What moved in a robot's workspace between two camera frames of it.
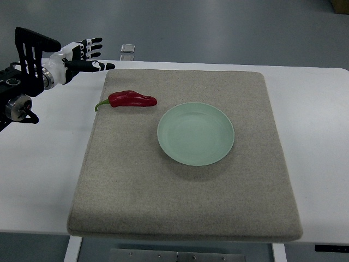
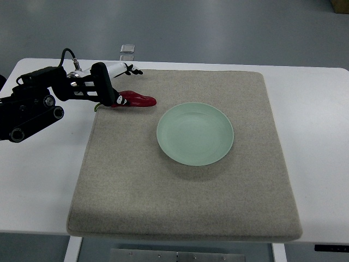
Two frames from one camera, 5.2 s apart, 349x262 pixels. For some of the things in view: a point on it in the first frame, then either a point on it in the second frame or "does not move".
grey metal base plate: (170, 255) does not move
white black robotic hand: (61, 66) to (102, 74)
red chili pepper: (128, 98) does not move
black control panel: (330, 248) does not move
